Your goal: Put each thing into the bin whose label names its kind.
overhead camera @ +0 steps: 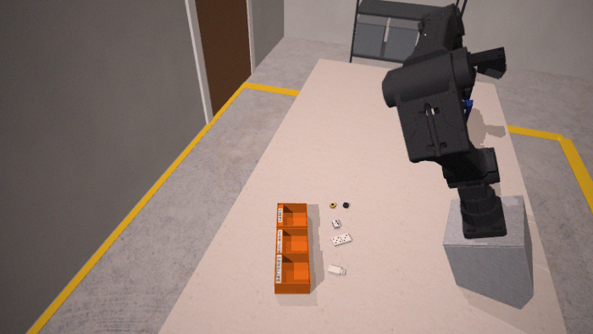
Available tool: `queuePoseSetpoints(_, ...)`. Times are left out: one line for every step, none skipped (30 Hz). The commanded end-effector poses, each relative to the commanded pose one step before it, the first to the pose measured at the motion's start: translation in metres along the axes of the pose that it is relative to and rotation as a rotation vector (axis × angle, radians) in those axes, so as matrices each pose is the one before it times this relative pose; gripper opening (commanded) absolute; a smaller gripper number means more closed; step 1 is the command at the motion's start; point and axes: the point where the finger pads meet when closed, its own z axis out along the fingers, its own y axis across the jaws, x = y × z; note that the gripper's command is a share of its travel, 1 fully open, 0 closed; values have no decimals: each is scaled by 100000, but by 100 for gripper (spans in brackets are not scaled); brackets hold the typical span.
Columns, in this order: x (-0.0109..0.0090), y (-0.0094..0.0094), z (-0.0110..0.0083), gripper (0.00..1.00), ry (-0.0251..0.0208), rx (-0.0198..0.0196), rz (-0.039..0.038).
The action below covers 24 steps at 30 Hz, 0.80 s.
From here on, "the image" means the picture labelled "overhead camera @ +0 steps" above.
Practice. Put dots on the white domino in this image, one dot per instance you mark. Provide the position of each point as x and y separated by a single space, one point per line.
340 239

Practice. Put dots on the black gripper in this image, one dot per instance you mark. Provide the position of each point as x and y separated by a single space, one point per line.
468 104

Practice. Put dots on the orange rack of bins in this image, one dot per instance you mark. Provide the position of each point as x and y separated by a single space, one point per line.
292 265

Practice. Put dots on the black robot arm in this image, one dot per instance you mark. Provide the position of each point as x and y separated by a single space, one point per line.
430 80

